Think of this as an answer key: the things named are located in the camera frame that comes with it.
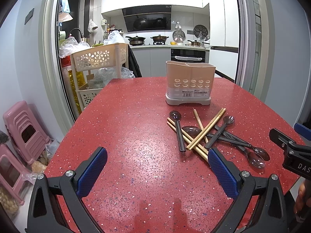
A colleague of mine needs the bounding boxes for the dark translucent plastic spoon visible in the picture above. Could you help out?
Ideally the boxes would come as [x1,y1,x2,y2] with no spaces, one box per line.
[227,137,265,169]
[182,126,252,148]
[169,110,186,153]
[218,131,270,161]
[204,115,235,150]

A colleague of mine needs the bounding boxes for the patterned bamboo chopstick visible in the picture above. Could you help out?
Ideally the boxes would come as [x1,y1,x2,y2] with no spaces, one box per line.
[186,108,226,150]

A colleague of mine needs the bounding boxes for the plain bamboo chopstick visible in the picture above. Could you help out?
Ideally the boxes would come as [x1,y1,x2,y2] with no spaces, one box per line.
[193,109,208,143]

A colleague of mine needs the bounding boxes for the person hand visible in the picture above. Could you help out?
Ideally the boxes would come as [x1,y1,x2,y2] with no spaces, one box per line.
[294,179,310,223]

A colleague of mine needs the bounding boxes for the beige utensil holder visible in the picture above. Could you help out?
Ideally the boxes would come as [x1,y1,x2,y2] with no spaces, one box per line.
[166,61,216,106]

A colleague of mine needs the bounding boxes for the black built-in oven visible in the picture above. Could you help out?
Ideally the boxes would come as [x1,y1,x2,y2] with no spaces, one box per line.
[171,48,206,63]

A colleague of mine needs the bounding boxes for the white refrigerator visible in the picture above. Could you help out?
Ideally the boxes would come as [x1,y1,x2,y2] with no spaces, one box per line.
[202,0,240,81]

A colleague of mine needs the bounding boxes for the small saucepan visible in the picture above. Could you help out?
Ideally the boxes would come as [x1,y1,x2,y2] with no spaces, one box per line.
[188,40,209,47]

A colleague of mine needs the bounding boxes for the black hanging pan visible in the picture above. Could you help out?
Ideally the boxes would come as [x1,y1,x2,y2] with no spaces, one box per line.
[193,24,209,39]

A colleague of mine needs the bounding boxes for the round hanging strainer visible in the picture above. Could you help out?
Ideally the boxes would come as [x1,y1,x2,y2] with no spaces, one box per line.
[172,21,186,43]

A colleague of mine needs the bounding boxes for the brown cooking pot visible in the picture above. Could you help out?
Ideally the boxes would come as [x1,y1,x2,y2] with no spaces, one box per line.
[151,35,169,45]

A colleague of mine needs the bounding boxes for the black hanging bag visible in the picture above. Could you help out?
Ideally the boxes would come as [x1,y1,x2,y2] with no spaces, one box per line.
[128,46,142,78]

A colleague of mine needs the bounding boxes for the beige plastic storage cart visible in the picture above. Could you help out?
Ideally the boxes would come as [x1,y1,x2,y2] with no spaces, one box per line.
[70,43,129,110]

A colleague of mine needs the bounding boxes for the black range hood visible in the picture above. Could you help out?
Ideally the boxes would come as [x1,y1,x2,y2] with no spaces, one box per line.
[122,5,172,32]

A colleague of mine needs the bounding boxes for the black wok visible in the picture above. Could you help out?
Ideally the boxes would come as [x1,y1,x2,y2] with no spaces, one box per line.
[126,36,145,46]

